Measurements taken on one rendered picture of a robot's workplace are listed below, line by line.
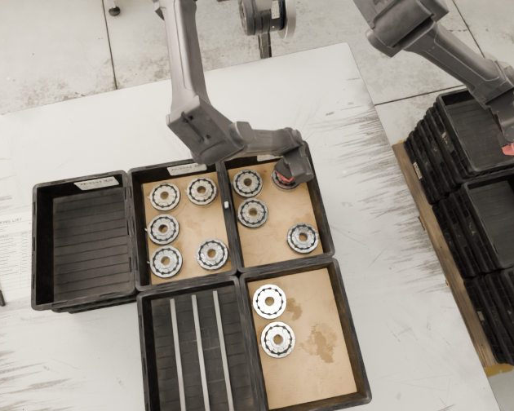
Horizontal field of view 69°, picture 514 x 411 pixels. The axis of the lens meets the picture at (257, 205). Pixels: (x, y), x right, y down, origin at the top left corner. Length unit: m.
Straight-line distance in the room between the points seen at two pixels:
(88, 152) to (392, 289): 1.26
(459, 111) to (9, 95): 2.63
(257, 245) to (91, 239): 0.55
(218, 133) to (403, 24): 0.34
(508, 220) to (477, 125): 0.47
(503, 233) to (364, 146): 0.81
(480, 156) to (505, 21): 1.53
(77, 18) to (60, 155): 1.64
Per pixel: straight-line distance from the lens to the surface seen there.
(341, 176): 1.50
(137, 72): 2.73
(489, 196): 2.08
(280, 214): 1.27
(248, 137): 0.70
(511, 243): 2.06
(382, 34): 0.69
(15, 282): 1.60
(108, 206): 1.38
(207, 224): 1.27
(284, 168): 1.19
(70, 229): 1.41
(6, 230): 1.67
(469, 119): 2.09
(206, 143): 0.68
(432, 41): 0.75
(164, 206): 1.29
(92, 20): 3.11
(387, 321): 1.41
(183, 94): 0.68
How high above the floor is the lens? 2.04
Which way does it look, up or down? 71 degrees down
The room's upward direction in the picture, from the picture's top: straight up
